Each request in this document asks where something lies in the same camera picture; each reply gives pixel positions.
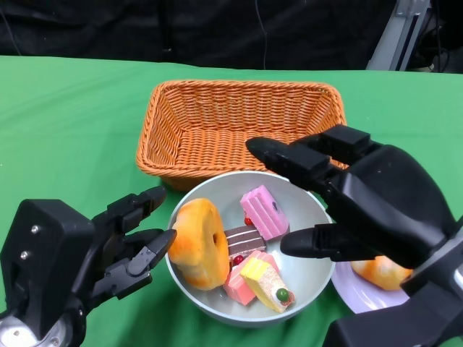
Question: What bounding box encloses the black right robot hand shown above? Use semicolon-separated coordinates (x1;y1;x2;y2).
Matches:
245;124;457;270

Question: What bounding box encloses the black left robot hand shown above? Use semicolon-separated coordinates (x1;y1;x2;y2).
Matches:
0;186;177;337

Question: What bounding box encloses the grey bowl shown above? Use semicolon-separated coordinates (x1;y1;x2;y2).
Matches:
164;170;334;328

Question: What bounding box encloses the lavender plate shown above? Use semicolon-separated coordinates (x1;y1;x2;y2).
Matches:
331;260;412;314

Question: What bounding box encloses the magenta cake with blueberry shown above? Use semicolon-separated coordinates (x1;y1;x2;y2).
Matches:
240;184;290;241

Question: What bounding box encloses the yellow cake with green ball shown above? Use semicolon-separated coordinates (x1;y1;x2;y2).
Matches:
240;258;296;314

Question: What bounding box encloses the chocolate layer cake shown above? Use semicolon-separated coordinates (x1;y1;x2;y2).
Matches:
224;226;268;258

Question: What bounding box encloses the salmon pink layer cake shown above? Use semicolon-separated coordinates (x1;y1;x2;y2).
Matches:
223;250;280;307

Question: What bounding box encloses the orange wicker basket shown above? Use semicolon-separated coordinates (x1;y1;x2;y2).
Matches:
136;80;348;192

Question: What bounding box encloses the green tablecloth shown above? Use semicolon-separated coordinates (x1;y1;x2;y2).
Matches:
0;56;463;347

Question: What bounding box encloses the black backdrop cloth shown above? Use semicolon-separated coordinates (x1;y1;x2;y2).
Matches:
0;0;399;72

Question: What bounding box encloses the black cable bundle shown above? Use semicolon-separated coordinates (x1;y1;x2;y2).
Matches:
415;10;463;75

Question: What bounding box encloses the aluminium profile frame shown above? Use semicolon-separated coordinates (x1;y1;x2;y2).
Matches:
365;0;433;72

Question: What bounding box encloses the thin hanging black cable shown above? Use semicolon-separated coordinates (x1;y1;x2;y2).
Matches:
254;0;271;70

